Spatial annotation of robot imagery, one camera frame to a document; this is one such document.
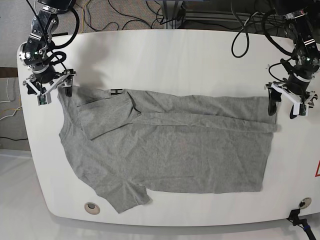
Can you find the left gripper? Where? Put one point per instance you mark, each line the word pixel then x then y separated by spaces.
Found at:
pixel 295 89

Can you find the grey metal stand post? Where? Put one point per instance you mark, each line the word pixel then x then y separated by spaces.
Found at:
pixel 173 13

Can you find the black clamp with cable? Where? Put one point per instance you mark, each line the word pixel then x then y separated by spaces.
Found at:
pixel 301 222

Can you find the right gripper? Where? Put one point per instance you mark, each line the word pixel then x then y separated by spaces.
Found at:
pixel 35 82

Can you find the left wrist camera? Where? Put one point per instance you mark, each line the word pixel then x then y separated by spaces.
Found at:
pixel 304 108

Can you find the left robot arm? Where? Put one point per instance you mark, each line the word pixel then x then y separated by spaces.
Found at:
pixel 300 17

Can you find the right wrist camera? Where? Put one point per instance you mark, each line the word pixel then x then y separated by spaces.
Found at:
pixel 44 99

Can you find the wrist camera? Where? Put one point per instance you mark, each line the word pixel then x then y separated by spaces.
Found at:
pixel 44 99
pixel 304 108

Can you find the red warning triangle sticker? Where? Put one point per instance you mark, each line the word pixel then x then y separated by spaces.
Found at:
pixel 317 174

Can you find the table cable grommet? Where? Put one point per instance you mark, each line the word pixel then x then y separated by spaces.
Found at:
pixel 91 208
pixel 305 203

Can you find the left table cable grommet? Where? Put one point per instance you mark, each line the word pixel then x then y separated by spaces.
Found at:
pixel 91 208

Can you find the aluminium frame rail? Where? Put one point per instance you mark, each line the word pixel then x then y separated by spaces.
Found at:
pixel 209 16

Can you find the grey t-shirt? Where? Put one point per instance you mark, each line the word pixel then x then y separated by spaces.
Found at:
pixel 122 145

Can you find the right table cable grommet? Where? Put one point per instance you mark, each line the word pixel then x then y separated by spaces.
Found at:
pixel 305 203

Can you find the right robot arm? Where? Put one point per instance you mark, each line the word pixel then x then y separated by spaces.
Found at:
pixel 40 54

